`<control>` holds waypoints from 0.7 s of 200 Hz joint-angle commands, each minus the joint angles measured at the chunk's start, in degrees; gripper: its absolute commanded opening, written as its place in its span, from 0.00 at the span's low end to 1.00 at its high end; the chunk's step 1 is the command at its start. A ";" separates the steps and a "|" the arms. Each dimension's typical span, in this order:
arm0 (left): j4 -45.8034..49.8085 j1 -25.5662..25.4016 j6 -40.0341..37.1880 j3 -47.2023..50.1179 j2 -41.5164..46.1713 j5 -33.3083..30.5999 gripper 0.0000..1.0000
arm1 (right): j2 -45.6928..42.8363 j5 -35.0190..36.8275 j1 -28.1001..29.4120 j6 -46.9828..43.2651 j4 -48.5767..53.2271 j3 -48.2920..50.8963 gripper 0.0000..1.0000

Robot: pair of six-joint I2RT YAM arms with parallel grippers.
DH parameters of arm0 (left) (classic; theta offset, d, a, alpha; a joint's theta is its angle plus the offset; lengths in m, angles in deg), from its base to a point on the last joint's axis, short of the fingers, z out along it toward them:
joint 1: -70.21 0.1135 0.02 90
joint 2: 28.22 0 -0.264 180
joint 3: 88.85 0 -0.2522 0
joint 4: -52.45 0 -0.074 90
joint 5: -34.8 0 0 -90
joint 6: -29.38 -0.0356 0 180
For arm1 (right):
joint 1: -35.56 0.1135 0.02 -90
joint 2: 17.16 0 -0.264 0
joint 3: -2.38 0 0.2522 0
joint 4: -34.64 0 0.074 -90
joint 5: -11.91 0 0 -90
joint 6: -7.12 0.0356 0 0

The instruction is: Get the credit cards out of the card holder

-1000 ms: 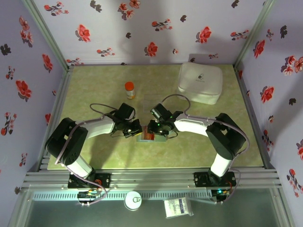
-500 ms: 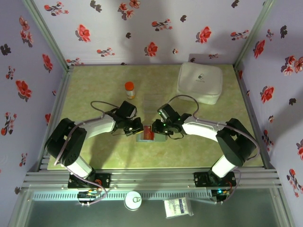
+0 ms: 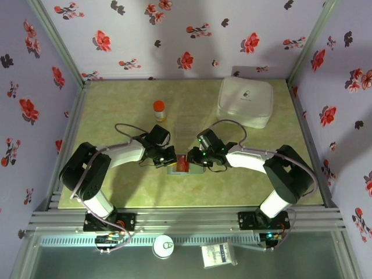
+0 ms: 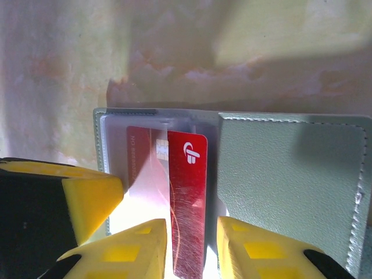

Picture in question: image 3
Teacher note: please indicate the mint green card holder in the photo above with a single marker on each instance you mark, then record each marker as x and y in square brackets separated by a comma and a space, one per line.
[173, 171]

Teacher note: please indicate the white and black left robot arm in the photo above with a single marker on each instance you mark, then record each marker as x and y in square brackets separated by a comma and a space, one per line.
[87, 171]

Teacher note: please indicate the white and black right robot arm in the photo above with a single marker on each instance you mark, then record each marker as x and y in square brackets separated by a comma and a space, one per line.
[290, 177]

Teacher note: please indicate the orange-capped pill bottle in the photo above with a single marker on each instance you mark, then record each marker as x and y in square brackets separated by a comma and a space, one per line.
[160, 112]

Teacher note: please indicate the white medicine pouch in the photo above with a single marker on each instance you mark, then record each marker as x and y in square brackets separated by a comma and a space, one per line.
[245, 101]

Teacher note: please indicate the white round lid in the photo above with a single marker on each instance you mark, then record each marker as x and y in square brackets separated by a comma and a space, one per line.
[162, 247]

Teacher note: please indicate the aluminium front frame rail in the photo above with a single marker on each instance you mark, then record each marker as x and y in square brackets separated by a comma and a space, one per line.
[186, 218]

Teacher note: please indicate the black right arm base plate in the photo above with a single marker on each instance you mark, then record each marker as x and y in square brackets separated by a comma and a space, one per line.
[247, 221]

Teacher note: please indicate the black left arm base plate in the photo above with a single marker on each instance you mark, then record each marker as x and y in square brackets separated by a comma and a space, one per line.
[128, 222]

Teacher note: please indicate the aluminium side rail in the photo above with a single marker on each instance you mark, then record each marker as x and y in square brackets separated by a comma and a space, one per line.
[302, 125]
[74, 122]

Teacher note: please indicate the aluminium frame post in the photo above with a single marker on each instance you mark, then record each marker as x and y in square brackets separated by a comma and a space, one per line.
[58, 43]
[314, 35]

